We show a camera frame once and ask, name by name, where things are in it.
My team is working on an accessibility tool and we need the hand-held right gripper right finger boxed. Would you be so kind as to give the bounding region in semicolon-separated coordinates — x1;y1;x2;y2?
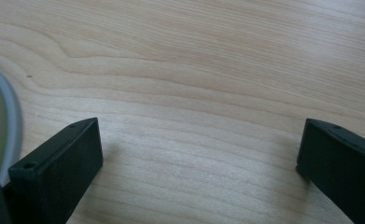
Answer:
296;118;365;224

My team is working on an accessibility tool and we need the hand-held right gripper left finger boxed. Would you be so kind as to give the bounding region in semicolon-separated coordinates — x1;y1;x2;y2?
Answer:
7;117;104;224

